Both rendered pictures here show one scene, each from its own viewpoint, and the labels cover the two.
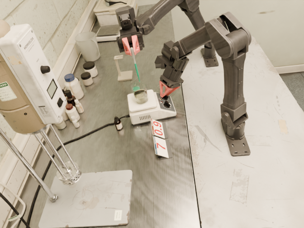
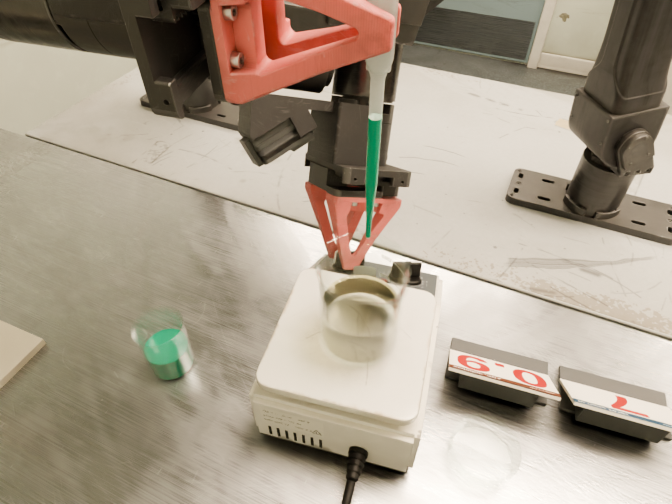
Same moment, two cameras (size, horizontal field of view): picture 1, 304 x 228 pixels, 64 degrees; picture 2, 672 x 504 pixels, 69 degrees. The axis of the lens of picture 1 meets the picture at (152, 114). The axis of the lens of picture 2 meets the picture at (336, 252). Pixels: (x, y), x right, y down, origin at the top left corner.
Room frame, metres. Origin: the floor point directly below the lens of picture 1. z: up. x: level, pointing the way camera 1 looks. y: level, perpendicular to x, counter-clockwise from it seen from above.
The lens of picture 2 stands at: (0.78, 0.25, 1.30)
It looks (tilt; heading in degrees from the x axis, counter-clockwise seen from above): 45 degrees down; 287
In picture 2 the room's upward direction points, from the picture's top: straight up
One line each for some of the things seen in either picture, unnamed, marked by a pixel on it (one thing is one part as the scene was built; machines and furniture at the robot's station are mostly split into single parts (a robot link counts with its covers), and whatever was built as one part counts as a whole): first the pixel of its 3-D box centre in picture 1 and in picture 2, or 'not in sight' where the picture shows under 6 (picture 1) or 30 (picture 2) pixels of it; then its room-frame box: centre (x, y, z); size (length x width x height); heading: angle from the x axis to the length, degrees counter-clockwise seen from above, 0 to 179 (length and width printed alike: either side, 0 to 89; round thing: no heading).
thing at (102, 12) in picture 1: (118, 9); not in sight; (2.05, 0.11, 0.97); 0.37 x 0.31 x 0.14; 170
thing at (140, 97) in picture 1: (140, 93); (363, 307); (0.83, 0.03, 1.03); 0.07 x 0.06 x 0.08; 142
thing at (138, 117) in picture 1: (149, 106); (357, 342); (0.83, 0.01, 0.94); 0.22 x 0.13 x 0.08; 92
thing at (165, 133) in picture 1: (159, 128); (500, 366); (0.71, -0.02, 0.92); 0.09 x 0.06 x 0.04; 179
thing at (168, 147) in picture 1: (162, 146); (621, 398); (0.61, -0.02, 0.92); 0.09 x 0.06 x 0.04; 179
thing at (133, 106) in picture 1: (141, 100); (351, 336); (0.83, 0.03, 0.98); 0.12 x 0.12 x 0.01; 2
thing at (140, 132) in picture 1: (141, 132); (483, 451); (0.72, 0.06, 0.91); 0.06 x 0.06 x 0.02
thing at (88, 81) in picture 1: (87, 78); not in sight; (1.17, 0.32, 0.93); 0.05 x 0.05 x 0.06
